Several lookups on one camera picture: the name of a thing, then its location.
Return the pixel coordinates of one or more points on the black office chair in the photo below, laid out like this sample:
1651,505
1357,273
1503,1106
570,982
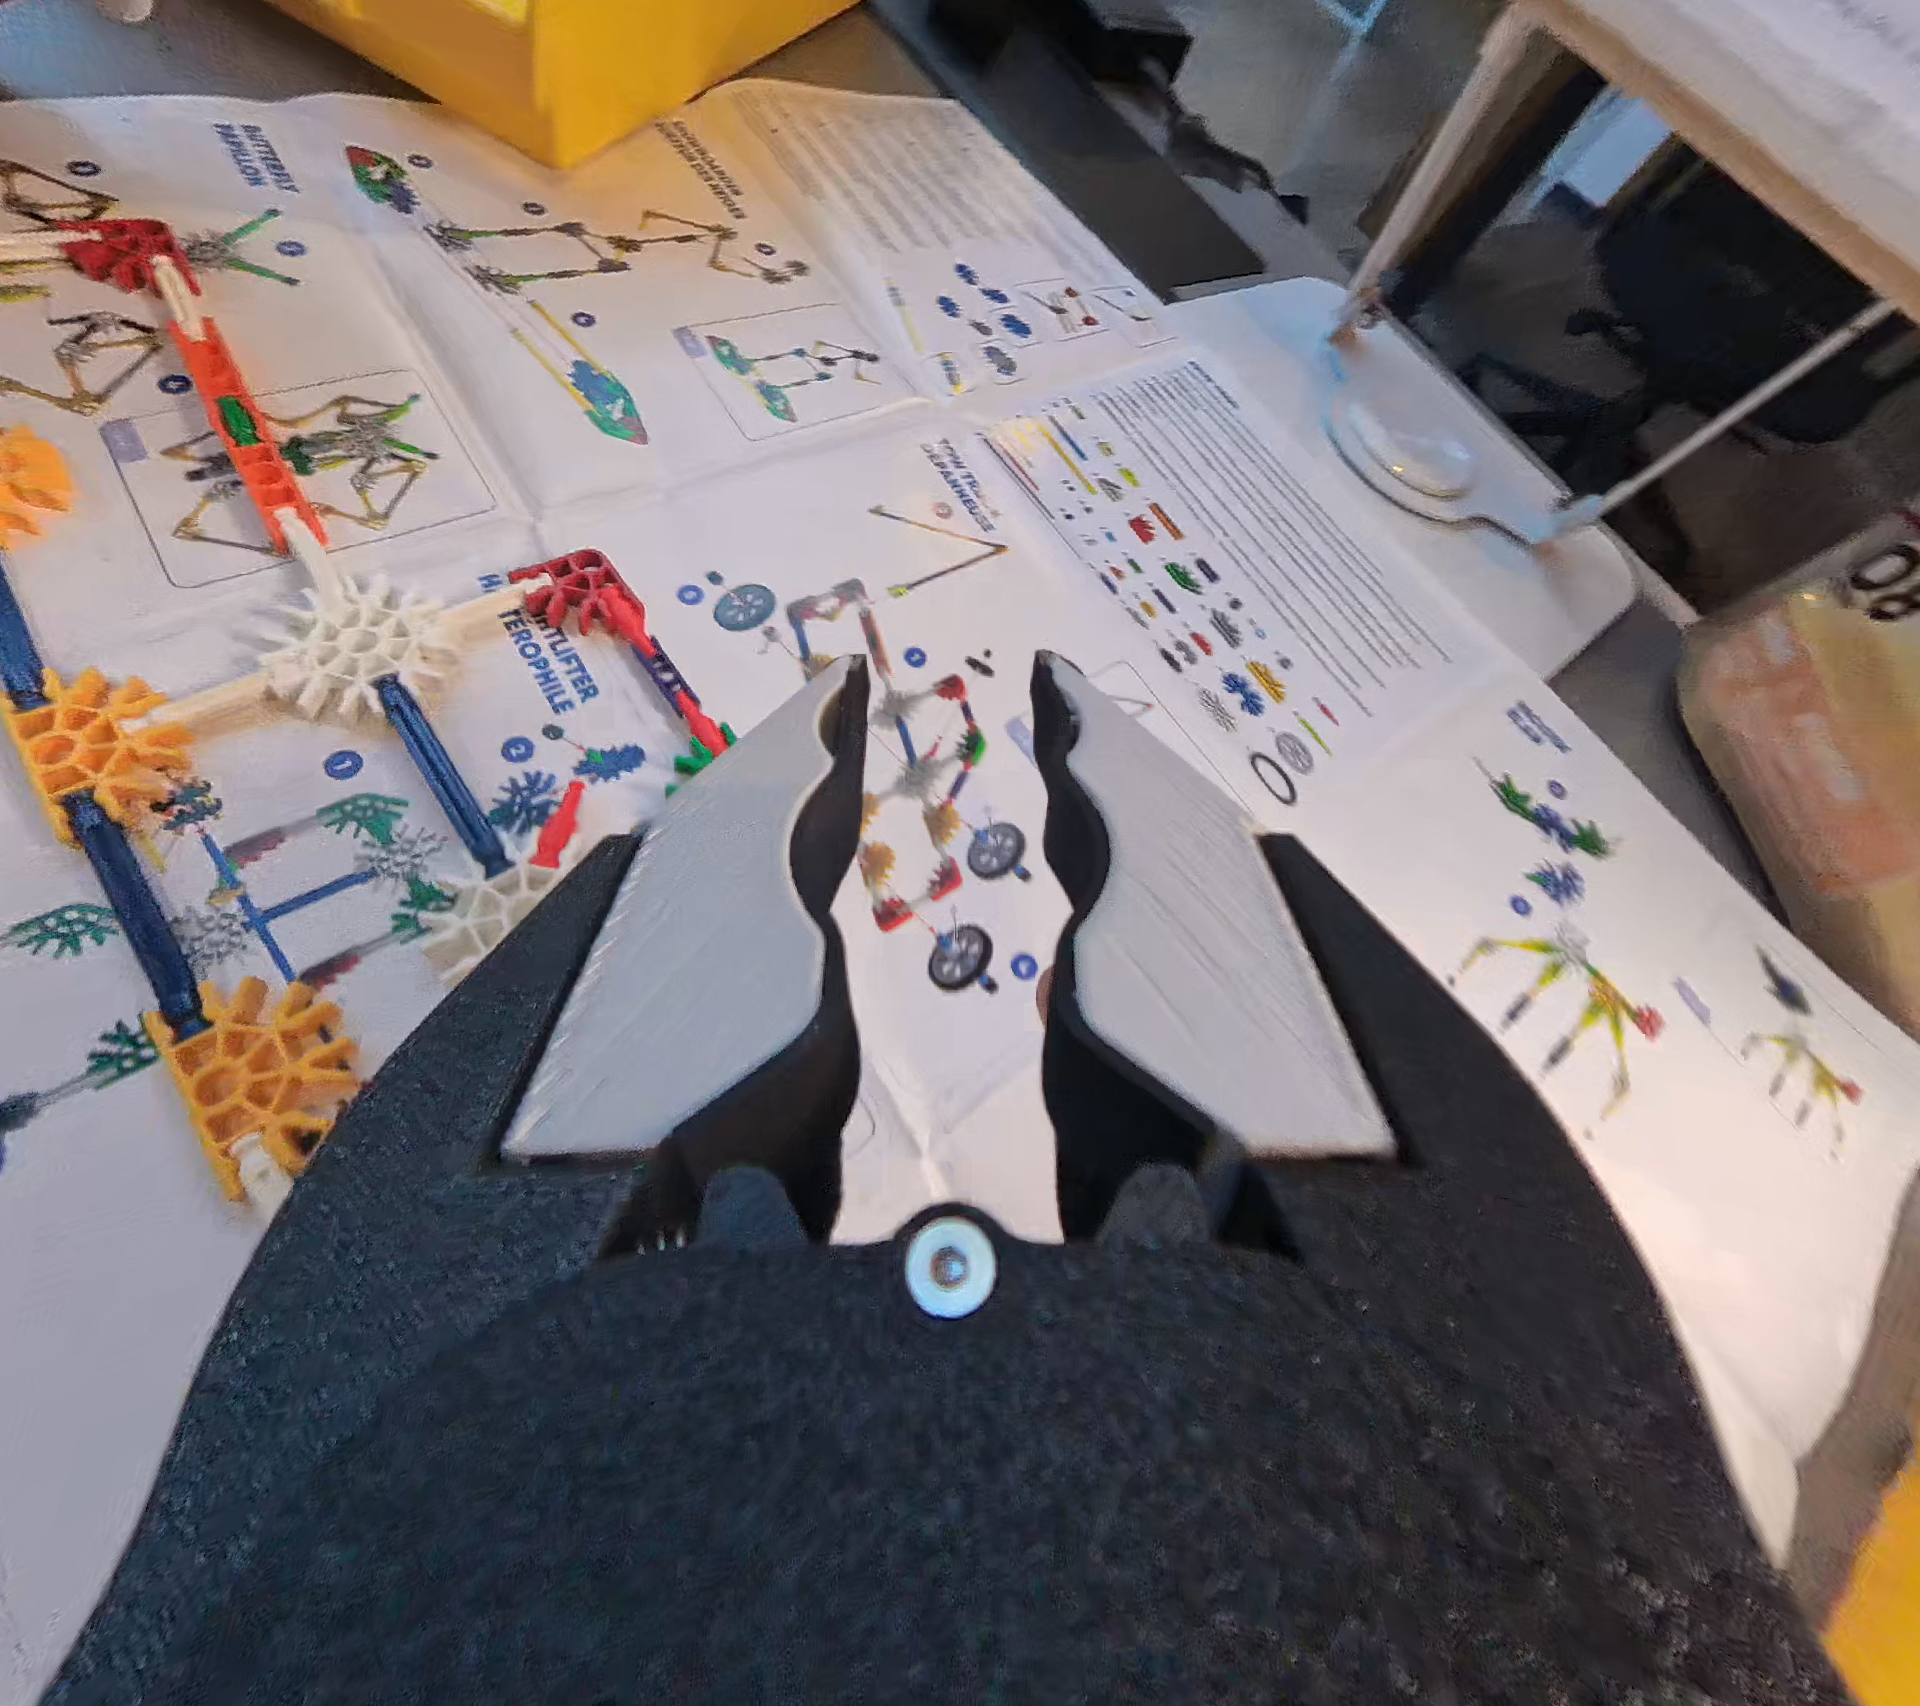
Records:
1726,312

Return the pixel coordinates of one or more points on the white stand frame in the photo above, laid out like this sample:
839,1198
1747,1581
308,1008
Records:
1441,176

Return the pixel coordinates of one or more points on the flat dark device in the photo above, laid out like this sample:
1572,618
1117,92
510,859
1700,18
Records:
1081,176

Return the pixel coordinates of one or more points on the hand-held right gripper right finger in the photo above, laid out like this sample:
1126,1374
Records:
1216,986

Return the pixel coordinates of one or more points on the construction toy box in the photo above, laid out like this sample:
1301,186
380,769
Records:
1817,776

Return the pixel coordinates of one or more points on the white round disc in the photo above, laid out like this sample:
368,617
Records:
1560,596

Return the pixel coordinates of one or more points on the colourful rod connector toy model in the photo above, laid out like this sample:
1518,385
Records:
287,642

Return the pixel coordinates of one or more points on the toy building instruction sheet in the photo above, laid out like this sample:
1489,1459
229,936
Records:
751,387

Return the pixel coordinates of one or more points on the black power adapter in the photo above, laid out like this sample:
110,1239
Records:
1117,20

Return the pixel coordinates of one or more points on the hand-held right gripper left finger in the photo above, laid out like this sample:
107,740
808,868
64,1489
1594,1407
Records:
684,986

